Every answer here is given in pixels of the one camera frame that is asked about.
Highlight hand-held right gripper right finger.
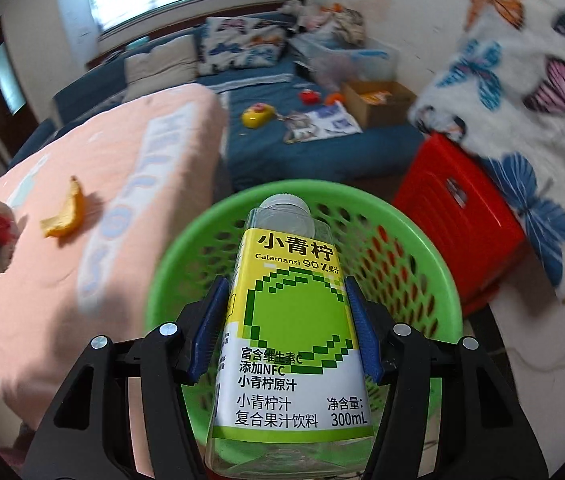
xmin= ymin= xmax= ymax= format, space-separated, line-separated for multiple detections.
xmin=345 ymin=275 xmax=548 ymax=480

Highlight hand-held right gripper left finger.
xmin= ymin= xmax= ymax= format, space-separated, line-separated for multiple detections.
xmin=22 ymin=276 xmax=230 ymax=480

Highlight clear green label bottle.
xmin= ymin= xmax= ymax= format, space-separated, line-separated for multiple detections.
xmin=206 ymin=192 xmax=376 ymax=479

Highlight green plastic basket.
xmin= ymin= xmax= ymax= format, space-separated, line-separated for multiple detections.
xmin=145 ymin=180 xmax=464 ymax=480

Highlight yellow fruit peel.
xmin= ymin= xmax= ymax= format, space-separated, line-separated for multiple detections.
xmin=40 ymin=176 xmax=86 ymax=239

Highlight red plastic stool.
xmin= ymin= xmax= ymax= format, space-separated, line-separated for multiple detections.
xmin=393 ymin=132 xmax=529 ymax=317

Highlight dark door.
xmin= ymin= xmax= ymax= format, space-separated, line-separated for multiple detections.
xmin=0 ymin=17 xmax=39 ymax=157

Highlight blue sofa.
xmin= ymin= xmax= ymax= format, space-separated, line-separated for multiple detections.
xmin=10 ymin=35 xmax=426 ymax=195

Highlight printed booklet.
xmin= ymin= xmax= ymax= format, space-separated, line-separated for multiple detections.
xmin=282 ymin=102 xmax=364 ymax=144

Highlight yellow toy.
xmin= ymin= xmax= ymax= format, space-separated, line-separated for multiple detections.
xmin=241 ymin=102 xmax=274 ymax=129

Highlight cardboard box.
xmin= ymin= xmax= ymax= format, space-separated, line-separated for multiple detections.
xmin=341 ymin=80 xmax=417 ymax=131

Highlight beige pillow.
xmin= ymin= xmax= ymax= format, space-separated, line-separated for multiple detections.
xmin=123 ymin=37 xmax=200 ymax=89

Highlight clear storage bin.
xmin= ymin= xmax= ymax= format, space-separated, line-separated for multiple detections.
xmin=294 ymin=35 xmax=397 ymax=93

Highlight butterfly print blanket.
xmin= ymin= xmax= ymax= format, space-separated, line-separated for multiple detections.
xmin=407 ymin=0 xmax=565 ymax=307

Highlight butterfly print pillow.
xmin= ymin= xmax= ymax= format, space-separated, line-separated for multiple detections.
xmin=196 ymin=15 xmax=289 ymax=77

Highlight plush toys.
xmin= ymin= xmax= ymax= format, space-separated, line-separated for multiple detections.
xmin=281 ymin=0 xmax=324 ymax=36

